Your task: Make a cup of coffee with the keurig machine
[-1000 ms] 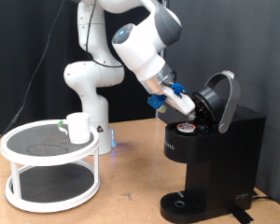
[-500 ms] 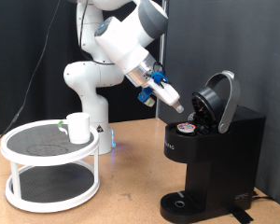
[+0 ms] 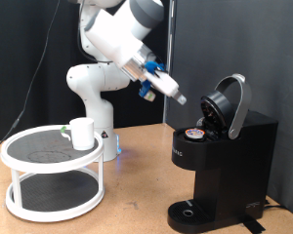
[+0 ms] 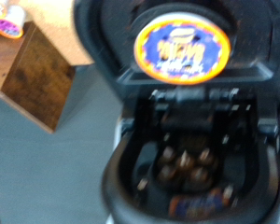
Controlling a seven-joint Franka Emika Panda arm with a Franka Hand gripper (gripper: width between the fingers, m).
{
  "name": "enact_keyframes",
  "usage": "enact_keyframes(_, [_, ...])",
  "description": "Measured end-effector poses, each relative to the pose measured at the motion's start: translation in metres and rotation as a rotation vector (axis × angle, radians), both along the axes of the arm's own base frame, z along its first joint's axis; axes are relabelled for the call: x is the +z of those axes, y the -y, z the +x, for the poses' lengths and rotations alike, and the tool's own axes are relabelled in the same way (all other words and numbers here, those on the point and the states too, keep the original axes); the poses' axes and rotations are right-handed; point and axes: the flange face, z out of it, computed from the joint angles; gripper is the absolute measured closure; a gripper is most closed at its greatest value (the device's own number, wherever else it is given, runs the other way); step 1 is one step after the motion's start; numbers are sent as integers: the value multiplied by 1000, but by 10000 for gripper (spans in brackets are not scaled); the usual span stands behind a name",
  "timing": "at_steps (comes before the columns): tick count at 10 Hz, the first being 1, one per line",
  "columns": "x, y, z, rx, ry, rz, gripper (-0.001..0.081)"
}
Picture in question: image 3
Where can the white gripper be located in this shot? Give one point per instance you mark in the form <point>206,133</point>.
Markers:
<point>164,84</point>

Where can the coffee pod with orange lid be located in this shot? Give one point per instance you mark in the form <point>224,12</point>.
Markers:
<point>194,133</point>

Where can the black Keurig coffee machine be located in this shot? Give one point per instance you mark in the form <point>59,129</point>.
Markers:
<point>237,156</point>

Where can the white mug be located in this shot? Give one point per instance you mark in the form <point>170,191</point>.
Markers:
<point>83,135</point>

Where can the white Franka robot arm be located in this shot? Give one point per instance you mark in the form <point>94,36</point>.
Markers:
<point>97,78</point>

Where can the vertical metal pole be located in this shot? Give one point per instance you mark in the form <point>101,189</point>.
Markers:
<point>168,97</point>

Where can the white two-tier turntable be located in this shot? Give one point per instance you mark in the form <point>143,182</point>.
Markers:
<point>52,162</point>

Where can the black tape strip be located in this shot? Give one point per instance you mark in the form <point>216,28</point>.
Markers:
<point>254,226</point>

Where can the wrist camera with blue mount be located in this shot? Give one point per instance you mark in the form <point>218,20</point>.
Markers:
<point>148,92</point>

